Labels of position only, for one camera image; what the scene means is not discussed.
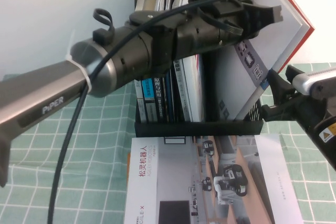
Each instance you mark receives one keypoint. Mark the orange cover brochure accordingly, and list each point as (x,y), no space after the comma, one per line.
(128,166)

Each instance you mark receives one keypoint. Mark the cyan spine paperback book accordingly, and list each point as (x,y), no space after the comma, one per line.
(148,90)

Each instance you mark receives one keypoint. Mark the red cover brochure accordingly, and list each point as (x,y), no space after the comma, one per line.
(312,28)

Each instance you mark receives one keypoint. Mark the white spine paperback book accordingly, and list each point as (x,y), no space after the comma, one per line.
(141,108)

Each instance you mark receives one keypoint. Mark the dark blue spine tall book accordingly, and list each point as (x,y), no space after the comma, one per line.
(169,98)

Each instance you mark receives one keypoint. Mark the grey-white spine car book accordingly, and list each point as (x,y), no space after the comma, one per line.
(181,87)

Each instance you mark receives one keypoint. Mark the green checkered tablecloth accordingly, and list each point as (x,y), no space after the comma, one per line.
(92,155)

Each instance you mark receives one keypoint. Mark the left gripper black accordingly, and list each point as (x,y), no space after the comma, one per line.
(236,14)

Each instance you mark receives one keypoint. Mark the black perforated book holder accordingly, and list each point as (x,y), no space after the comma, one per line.
(197,129)

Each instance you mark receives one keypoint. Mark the office photo cover brochure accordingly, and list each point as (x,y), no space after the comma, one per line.
(210,182)

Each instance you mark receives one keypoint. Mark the white zip tie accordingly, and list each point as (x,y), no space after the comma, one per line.
(83,71)

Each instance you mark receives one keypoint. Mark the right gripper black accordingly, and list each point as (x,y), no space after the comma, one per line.
(307,108)

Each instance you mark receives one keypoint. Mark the white magazine red blue letters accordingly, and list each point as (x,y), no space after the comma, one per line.
(194,90)

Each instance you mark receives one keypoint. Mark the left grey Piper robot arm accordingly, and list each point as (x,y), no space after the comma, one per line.
(26,108)

